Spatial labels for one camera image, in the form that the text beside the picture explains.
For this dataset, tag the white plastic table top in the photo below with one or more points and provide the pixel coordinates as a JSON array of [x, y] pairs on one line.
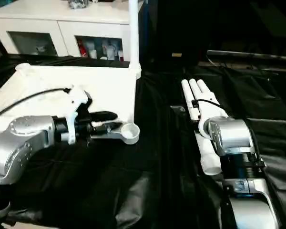
[[50, 81]]

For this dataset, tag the white plastic table leg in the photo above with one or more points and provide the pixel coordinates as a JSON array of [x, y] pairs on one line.
[[134, 35], [209, 100], [194, 90], [207, 162]]

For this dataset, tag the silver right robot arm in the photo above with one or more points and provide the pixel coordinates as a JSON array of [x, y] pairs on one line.
[[236, 140]]

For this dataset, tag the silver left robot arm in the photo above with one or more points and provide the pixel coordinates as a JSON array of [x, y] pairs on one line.
[[26, 138]]

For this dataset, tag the small white cup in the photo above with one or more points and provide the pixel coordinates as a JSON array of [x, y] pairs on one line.
[[120, 55]]

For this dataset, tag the plain white cup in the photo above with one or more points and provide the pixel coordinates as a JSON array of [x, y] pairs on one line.
[[93, 53]]

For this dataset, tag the patterned white cup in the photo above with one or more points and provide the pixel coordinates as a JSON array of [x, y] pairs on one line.
[[110, 51]]

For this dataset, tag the black mat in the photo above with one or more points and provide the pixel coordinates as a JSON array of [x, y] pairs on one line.
[[157, 179]]

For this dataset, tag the black box with gold label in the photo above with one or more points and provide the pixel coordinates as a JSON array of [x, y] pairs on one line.
[[181, 28]]

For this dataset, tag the dark long bar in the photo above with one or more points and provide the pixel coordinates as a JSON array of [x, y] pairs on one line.
[[250, 56]]

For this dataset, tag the white cabinet with glass doors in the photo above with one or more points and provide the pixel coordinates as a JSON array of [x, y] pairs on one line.
[[62, 21]]

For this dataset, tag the dark crumpled bundle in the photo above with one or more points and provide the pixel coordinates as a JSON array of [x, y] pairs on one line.
[[78, 3]]

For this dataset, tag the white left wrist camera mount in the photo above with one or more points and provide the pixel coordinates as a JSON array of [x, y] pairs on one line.
[[76, 102]]

